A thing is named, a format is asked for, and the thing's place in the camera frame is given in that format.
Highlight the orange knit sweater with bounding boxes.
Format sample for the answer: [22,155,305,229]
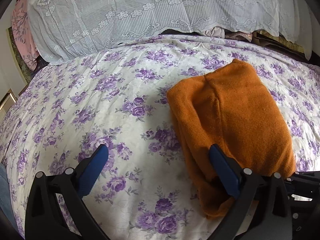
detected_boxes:
[167,59,296,219]

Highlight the folded clothes under lace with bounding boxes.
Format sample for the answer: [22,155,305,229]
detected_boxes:
[160,25,313,61]

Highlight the purple floral bed sheet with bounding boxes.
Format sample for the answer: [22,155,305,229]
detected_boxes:
[1,35,319,239]

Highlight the pink floral fabric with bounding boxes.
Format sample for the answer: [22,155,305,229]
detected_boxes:
[11,0,40,71]

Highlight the white lace cover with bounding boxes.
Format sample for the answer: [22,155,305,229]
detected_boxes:
[27,0,313,63]

